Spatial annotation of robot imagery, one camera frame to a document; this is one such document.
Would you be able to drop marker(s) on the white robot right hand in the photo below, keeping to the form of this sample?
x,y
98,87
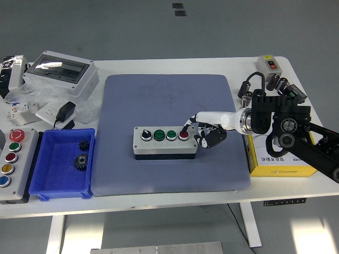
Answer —
x,y
214,117

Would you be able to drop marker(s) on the grey four-button control box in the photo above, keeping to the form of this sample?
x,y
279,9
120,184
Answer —
x,y
164,146

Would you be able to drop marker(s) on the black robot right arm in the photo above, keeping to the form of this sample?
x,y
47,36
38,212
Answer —
x,y
291,116

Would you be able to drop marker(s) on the grey five-button control station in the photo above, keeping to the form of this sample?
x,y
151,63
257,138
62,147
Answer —
x,y
22,174

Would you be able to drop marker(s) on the black cylindrical capacitor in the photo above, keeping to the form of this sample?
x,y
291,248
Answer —
x,y
272,82
243,90
282,84
245,101

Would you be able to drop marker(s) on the blue-grey table mat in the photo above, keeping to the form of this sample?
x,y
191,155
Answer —
x,y
148,100

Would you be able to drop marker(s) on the yellow and white carton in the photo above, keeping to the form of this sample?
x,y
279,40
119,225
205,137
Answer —
x,y
283,169

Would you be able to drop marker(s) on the black module with green terminal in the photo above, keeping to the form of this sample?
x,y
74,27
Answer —
x,y
298,92

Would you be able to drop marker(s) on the black table height controller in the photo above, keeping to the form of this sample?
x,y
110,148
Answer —
x,y
283,202

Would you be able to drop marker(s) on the dark floor plate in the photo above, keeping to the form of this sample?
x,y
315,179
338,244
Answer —
x,y
180,13
177,5

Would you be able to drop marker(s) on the white table leg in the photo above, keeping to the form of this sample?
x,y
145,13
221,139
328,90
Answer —
x,y
54,232
250,225

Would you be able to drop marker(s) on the clear plastic bag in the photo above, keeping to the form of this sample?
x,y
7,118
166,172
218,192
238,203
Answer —
x,y
87,111

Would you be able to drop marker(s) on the small black gear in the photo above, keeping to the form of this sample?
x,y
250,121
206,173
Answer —
x,y
84,145

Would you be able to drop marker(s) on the large black gear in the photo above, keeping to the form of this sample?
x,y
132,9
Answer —
x,y
80,162

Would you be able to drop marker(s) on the grey metal plate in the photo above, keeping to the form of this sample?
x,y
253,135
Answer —
x,y
156,249

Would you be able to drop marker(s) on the black power adapter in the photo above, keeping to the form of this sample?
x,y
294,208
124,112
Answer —
x,y
65,111

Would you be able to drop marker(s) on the blue plastic bin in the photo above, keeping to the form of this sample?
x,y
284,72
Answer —
x,y
58,182

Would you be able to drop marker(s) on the white circuit breaker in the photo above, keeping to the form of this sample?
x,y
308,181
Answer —
x,y
22,112

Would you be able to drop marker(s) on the white box with black wrapper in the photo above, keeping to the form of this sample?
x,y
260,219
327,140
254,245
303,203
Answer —
x,y
17,71

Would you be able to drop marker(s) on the grey two-button switch box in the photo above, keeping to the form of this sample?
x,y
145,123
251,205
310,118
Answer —
x,y
265,66

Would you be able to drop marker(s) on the grey enclosure with clear lid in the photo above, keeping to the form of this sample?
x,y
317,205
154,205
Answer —
x,y
79,84

